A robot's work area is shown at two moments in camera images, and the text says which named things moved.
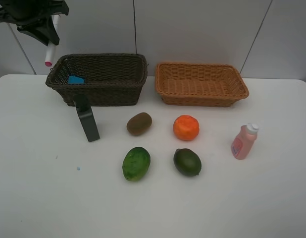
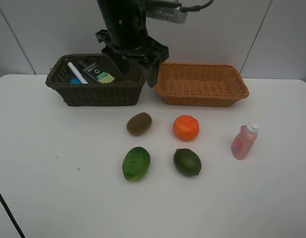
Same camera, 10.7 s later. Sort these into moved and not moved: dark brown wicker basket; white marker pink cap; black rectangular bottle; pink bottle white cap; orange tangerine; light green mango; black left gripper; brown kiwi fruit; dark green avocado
Moved: black left gripper; white marker pink cap; black rectangular bottle
Not moved: brown kiwi fruit; light green mango; dark green avocado; orange tangerine; dark brown wicker basket; pink bottle white cap
